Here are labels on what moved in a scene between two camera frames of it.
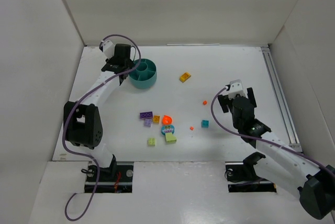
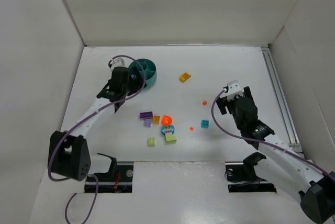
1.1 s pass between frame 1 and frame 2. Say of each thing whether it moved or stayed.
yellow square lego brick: stayed
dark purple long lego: stayed
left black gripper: moved
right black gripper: stayed
